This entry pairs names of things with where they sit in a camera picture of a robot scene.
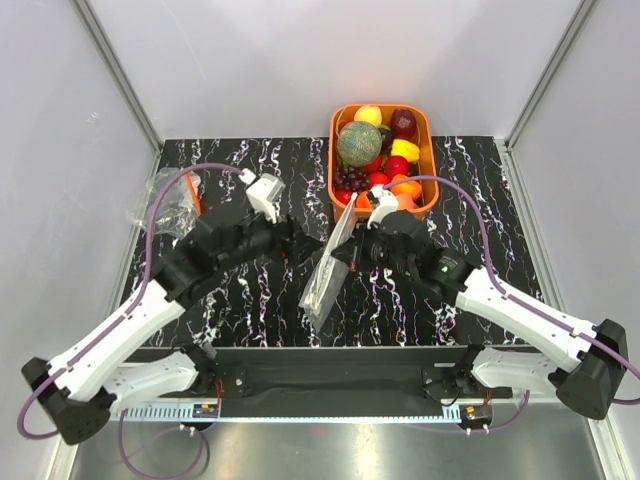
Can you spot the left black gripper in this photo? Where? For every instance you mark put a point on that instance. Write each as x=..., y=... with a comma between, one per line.
x=289, y=239

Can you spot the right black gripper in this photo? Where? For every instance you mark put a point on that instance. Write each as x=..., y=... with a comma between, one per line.
x=353, y=251

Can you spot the polka dot zip bag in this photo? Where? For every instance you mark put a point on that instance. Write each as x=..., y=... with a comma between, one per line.
x=328, y=277

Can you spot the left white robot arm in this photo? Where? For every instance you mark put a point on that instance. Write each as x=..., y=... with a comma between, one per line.
x=81, y=388

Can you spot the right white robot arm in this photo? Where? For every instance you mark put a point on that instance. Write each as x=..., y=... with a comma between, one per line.
x=581, y=362

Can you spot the crumpled orange zip bag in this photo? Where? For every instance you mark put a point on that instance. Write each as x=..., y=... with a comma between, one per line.
x=179, y=208

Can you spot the orange tangerine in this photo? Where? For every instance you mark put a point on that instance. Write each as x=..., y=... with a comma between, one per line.
x=363, y=202

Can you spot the small red cherry fruit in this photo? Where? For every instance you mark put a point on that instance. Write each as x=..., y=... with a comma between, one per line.
x=343, y=197

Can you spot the purple grape bunch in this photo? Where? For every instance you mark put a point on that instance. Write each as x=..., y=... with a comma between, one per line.
x=351, y=179

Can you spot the pink orange peach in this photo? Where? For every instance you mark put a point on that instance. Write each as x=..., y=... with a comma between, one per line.
x=405, y=202

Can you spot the red tomato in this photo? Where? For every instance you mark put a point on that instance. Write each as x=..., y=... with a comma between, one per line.
x=378, y=178

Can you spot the orange bell pepper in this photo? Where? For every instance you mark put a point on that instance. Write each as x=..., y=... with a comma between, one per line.
x=402, y=185

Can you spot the red pomegranate fruit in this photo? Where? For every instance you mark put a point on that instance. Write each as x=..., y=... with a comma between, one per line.
x=396, y=165

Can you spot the orange plastic basket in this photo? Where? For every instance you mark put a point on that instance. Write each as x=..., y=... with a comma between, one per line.
x=343, y=115

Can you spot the green netted melon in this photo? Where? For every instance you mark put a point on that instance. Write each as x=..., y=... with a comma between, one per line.
x=359, y=143

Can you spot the yellow bell pepper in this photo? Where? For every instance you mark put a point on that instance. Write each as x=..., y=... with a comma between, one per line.
x=405, y=149

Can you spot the dark purple plum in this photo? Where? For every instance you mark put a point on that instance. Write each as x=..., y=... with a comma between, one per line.
x=386, y=137

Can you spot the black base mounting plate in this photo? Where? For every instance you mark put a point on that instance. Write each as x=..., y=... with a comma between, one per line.
x=332, y=383

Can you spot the yellow red peach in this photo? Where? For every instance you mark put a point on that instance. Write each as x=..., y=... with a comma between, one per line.
x=369, y=113

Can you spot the dark red apple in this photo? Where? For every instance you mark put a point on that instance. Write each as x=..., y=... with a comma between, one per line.
x=403, y=123

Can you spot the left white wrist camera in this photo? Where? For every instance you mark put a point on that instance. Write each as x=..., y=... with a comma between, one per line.
x=263, y=195

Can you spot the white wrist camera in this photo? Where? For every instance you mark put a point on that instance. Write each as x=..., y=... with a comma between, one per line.
x=383, y=204
x=263, y=195

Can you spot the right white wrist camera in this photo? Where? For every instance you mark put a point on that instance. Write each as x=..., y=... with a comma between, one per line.
x=383, y=204

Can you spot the white slotted cable duct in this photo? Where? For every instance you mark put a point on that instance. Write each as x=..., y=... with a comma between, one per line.
x=184, y=412

